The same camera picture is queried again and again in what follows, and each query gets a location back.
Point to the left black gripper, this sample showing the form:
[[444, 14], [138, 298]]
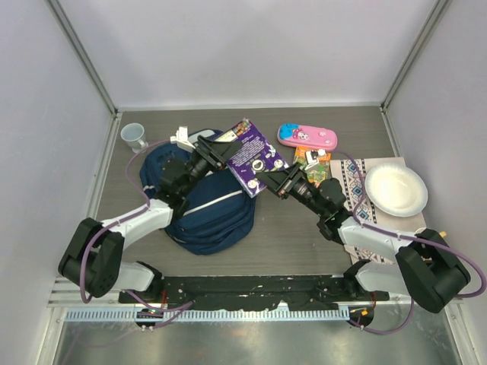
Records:
[[214, 153]]

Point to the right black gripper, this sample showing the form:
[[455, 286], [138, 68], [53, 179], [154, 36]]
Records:
[[281, 180]]

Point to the orange green treehouse book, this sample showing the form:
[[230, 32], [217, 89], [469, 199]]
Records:
[[320, 172]]

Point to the purple paperback book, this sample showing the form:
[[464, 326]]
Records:
[[256, 155]]

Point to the navy blue student backpack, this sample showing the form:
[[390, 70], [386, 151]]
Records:
[[220, 212]]

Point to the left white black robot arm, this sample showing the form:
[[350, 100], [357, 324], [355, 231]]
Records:
[[93, 259]]

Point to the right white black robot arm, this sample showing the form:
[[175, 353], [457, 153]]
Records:
[[421, 266]]

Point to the pink cartoon pencil case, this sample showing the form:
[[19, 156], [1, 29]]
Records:
[[294, 135]]

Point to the patterned beige placemat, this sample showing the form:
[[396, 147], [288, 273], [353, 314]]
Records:
[[344, 171]]

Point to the light blue footed cup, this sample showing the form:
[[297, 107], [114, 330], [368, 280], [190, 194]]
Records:
[[133, 135]]

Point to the white shallow bowl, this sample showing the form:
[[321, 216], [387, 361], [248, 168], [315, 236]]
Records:
[[396, 190]]

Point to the cream yellow mug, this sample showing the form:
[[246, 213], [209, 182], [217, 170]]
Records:
[[443, 234]]

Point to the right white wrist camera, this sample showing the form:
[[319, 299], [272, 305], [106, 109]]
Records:
[[313, 158]]

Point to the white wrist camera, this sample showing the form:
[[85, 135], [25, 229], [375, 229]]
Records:
[[183, 140], [313, 158]]

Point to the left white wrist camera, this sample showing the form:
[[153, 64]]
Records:
[[183, 140]]

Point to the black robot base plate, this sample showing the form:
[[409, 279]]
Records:
[[257, 293]]

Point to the white slotted cable duct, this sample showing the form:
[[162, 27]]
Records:
[[139, 314]]

